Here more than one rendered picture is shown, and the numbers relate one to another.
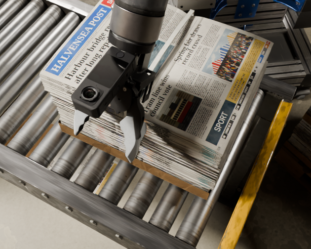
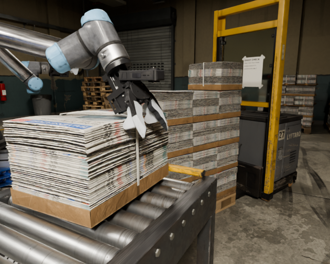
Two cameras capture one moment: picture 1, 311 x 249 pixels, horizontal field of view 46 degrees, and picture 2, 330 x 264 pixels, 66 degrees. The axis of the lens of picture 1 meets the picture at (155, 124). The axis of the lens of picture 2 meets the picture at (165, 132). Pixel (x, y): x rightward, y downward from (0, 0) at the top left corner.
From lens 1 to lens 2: 0.88 m
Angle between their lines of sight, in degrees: 79
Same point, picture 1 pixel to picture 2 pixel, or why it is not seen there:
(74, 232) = not seen: outside the picture
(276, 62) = not seen: hidden behind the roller
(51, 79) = (94, 129)
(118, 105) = (146, 95)
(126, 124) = (154, 104)
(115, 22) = (119, 51)
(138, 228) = (187, 196)
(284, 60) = not seen: hidden behind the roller
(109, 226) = (187, 207)
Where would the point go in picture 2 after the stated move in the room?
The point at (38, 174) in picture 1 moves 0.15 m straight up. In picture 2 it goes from (136, 246) to (135, 176)
